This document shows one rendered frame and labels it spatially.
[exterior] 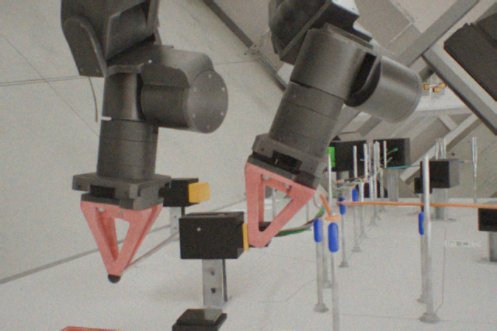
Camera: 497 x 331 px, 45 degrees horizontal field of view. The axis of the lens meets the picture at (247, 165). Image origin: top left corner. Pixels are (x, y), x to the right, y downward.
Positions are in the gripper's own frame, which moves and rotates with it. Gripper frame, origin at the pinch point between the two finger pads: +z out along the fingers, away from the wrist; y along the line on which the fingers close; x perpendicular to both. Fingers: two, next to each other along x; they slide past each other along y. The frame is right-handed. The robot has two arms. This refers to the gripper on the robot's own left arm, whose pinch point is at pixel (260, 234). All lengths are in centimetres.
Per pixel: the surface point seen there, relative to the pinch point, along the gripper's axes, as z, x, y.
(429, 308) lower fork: -0.8, -16.0, -4.3
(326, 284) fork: 3.9, -8.1, 6.7
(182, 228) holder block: 2.0, 7.0, -1.9
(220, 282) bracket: 5.6, 1.8, -1.0
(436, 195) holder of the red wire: -6, -24, 53
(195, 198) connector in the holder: 7.3, 13.7, 34.7
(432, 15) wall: -169, -59, 743
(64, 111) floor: 37, 130, 233
